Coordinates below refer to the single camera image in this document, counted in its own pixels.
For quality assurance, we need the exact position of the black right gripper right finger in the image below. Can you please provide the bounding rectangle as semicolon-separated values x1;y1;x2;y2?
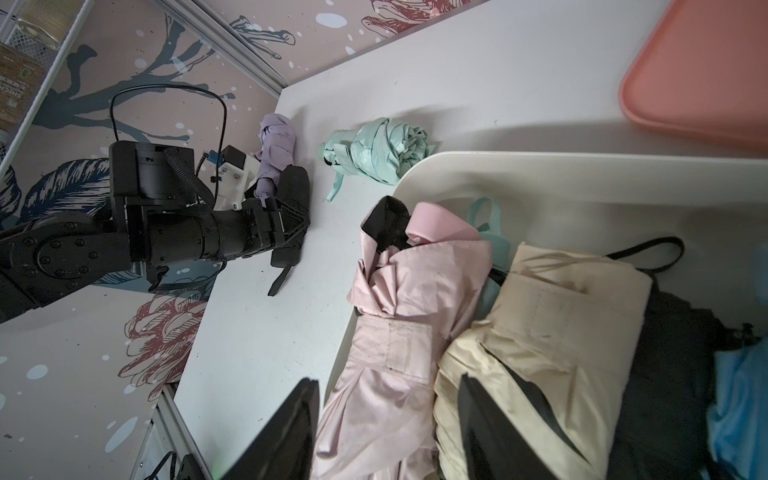
458;374;556;480

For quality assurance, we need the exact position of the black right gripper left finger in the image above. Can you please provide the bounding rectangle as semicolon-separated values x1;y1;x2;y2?
223;378;320;480

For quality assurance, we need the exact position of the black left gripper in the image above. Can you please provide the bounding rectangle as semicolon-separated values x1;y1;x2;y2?
109;141;288;288

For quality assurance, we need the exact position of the beige umbrella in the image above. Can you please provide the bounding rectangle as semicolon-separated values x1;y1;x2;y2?
434;244;652;479

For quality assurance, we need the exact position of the black umbrella front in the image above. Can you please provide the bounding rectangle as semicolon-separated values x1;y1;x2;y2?
604;236;760;480

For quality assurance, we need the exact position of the black umbrella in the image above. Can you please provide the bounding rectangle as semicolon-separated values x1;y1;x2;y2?
604;236;760;480
267;165;311;297

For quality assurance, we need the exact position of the pink umbrella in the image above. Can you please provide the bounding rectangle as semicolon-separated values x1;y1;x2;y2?
310;196;492;479

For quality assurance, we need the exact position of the pale teal umbrella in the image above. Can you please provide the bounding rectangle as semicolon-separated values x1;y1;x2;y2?
466;197;511;320

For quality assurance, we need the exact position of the light blue umbrella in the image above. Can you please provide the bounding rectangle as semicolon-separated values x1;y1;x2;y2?
704;242;768;480

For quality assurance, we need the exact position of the black umbrella left side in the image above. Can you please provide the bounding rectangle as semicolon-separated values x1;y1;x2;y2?
267;165;311;297

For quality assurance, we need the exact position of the white plastic storage box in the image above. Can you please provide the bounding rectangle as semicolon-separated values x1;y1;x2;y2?
323;149;768;409

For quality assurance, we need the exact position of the pink plastic tray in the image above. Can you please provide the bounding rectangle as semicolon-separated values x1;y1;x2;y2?
618;1;767;151

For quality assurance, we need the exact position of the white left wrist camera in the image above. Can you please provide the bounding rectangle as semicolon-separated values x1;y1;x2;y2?
207;145;260;211

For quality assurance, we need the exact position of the white wire spice rack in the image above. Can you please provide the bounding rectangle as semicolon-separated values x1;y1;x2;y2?
1;0;93;174

